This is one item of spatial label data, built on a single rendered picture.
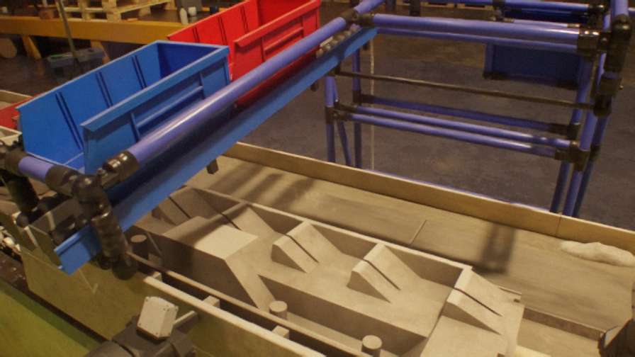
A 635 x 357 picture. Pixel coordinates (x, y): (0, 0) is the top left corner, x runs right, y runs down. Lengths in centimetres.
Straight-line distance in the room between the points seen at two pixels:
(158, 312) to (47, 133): 32
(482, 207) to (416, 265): 49
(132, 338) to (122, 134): 28
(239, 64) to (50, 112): 31
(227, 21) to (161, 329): 64
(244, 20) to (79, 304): 69
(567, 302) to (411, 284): 42
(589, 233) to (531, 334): 39
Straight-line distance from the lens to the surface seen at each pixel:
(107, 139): 65
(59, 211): 76
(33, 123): 76
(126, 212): 67
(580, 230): 136
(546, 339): 108
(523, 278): 121
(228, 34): 102
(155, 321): 68
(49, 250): 67
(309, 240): 95
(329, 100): 156
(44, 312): 128
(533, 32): 96
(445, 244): 126
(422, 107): 159
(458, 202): 137
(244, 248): 90
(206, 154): 76
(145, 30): 577
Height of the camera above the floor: 151
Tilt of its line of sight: 30 degrees down
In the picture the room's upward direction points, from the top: 3 degrees counter-clockwise
